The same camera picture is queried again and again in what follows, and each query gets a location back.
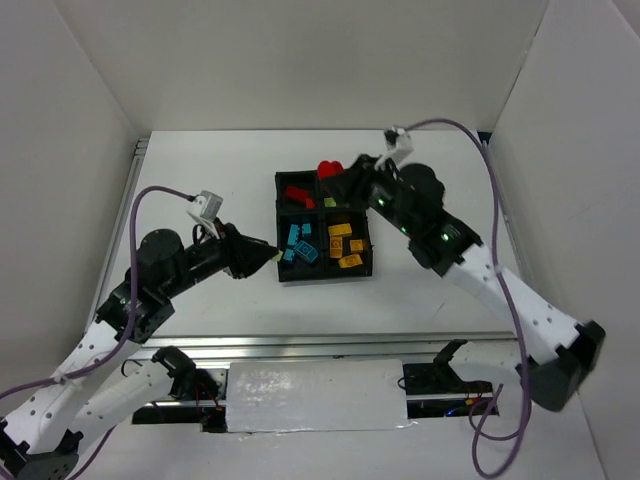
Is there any red rounded lego brick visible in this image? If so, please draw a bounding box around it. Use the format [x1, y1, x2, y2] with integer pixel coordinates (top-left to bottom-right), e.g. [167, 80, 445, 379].
[317, 160, 344, 181]

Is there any yellow long lego brick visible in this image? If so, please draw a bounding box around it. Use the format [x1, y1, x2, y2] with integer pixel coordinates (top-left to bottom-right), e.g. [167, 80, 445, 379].
[327, 223, 353, 237]

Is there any small cyan lego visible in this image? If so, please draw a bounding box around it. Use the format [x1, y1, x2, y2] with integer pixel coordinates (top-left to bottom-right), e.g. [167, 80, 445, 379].
[282, 249, 295, 264]

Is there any small yellow lego brick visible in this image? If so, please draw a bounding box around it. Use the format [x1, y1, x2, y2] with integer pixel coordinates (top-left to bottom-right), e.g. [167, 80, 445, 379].
[349, 239, 364, 254]

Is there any cyan rounded lego piece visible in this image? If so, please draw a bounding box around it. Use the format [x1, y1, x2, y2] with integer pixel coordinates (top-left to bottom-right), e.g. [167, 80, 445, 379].
[294, 240, 319, 265]

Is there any yellow rounded lego brick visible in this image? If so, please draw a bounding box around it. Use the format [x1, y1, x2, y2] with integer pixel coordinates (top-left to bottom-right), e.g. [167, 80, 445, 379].
[338, 254, 363, 269]

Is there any blue long lego brick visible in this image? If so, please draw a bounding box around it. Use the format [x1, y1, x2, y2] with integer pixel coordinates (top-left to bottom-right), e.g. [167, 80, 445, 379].
[287, 224, 301, 248]

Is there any yellow butterfly lego piece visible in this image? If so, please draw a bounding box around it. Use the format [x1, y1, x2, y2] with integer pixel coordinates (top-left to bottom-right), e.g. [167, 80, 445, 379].
[329, 237, 343, 251]

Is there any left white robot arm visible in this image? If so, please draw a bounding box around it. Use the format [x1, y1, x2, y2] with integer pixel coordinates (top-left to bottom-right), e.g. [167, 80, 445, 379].
[1, 221, 279, 479]

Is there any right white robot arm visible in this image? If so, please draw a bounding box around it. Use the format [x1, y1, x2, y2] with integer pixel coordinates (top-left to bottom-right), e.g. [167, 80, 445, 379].
[320, 155, 606, 412]

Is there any black four-compartment sorting tray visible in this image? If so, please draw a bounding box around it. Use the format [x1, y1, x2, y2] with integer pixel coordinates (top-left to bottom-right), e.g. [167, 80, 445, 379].
[275, 170, 373, 283]

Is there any white foil-covered panel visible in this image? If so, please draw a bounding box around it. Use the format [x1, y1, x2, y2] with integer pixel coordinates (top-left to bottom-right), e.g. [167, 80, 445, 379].
[226, 359, 409, 433]

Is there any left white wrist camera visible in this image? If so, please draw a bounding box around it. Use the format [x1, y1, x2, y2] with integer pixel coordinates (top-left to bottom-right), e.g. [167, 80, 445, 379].
[186, 190, 223, 226]

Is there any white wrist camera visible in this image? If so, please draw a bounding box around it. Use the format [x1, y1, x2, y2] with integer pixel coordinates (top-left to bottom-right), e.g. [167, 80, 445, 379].
[375, 126, 414, 170]
[186, 190, 223, 226]

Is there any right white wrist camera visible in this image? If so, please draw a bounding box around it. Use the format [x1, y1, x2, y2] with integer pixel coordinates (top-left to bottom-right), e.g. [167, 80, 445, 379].
[375, 126, 414, 170]

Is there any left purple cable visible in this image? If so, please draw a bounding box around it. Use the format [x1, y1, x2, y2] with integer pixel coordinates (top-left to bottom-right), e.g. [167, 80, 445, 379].
[0, 185, 196, 480]

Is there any aluminium frame rail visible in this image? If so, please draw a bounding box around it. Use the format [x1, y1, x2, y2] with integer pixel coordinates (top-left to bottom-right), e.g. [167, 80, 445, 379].
[133, 332, 513, 363]

